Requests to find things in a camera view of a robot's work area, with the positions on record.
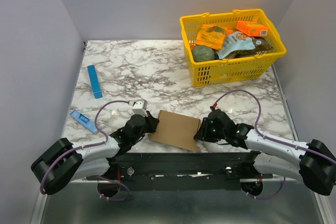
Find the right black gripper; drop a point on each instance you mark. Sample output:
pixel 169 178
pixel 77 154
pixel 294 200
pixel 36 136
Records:
pixel 203 128

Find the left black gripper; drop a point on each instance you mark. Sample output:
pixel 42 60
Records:
pixel 153 123

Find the brown cardboard box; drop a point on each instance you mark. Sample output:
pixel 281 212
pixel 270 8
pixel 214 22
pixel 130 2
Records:
pixel 176 130

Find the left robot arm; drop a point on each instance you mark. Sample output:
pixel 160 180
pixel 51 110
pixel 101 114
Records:
pixel 65 161

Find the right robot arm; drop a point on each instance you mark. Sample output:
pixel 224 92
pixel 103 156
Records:
pixel 311 163

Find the orange carton box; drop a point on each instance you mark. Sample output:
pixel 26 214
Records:
pixel 252 29

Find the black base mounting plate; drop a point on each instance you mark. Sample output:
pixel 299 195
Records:
pixel 196 171

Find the long blue bar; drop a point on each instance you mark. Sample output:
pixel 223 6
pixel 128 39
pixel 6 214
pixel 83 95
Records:
pixel 95 85

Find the small blue block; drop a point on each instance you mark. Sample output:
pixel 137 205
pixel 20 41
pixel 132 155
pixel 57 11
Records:
pixel 87 123

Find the yellow plastic basket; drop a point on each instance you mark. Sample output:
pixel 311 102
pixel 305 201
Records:
pixel 229 70

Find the green round melon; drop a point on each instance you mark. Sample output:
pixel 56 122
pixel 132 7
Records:
pixel 203 53

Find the orange snack pouch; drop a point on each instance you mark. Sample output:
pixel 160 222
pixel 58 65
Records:
pixel 212 36

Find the light blue snack bag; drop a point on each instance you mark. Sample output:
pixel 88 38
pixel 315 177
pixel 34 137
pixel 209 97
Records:
pixel 234 43

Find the dark brown snack bag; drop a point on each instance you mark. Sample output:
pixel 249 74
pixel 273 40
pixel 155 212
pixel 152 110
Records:
pixel 258 47

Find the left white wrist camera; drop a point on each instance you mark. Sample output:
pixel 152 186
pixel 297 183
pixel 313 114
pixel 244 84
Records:
pixel 139 107

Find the aluminium frame rail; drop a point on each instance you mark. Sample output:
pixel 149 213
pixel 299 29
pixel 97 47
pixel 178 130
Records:
pixel 288 202

